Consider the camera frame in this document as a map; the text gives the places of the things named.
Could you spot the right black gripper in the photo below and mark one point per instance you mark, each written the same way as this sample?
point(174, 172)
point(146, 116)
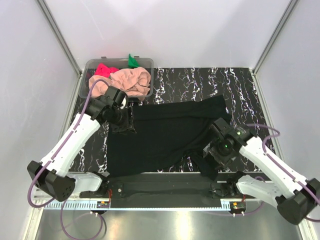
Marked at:
point(211, 147)

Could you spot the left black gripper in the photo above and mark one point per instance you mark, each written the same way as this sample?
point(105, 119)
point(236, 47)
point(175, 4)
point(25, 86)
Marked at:
point(120, 108)

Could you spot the black t shirt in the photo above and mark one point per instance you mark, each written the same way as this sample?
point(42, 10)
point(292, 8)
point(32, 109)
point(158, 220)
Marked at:
point(164, 134)

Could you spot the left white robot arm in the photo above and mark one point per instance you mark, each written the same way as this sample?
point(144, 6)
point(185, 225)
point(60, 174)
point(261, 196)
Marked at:
point(51, 174)

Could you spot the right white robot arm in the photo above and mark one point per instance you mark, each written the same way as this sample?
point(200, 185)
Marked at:
point(292, 194)

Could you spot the pink t shirt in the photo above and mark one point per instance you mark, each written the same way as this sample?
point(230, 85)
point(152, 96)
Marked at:
point(134, 82)

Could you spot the red t shirt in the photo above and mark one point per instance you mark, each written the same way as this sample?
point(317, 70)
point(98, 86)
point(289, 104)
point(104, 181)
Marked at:
point(105, 71)

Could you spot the clear plastic bin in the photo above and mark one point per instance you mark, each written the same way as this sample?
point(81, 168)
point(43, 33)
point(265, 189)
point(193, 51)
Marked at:
point(119, 63)

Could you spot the green t shirt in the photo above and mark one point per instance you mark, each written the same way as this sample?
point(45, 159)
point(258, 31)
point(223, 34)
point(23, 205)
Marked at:
point(132, 62)

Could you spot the black marble pattern mat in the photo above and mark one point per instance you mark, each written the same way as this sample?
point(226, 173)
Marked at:
point(238, 86)

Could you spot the white slotted cable duct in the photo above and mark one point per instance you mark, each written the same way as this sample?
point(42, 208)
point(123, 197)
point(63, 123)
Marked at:
point(79, 205)

